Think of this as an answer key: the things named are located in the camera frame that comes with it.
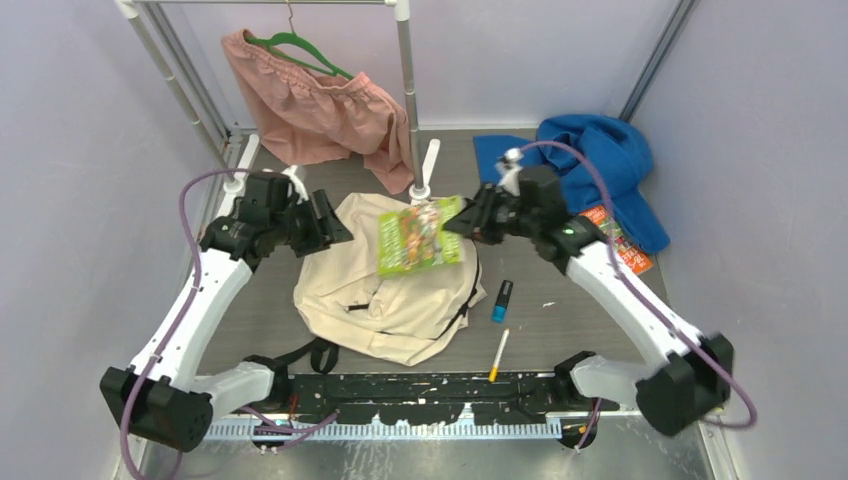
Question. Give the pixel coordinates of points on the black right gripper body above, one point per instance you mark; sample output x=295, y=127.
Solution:
x=509, y=218

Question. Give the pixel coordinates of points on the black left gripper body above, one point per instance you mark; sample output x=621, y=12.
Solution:
x=297, y=227

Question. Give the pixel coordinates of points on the green paperback book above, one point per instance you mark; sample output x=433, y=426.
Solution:
x=412, y=240

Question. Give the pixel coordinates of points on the cream canvas backpack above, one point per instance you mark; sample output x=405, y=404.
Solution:
x=404, y=319

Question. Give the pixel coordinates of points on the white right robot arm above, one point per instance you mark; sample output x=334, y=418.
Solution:
x=684, y=374

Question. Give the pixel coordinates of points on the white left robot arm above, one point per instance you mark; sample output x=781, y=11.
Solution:
x=159, y=396

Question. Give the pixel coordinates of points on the metal clothes rack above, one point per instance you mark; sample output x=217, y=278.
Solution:
x=294, y=47

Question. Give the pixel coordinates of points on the pink garment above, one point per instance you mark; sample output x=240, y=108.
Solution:
x=306, y=118

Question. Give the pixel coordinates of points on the blue cloth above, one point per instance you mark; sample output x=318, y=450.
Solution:
x=619, y=153

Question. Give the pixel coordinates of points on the black blue highlighter marker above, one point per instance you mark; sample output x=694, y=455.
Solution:
x=502, y=301

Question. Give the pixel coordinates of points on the orange paperback book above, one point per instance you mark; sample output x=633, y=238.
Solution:
x=637, y=260

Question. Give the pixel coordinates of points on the white yellow pen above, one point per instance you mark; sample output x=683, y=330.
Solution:
x=493, y=372

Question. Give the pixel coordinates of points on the metal corner pole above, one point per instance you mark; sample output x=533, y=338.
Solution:
x=670, y=33

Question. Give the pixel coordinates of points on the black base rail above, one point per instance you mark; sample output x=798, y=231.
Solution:
x=514, y=398

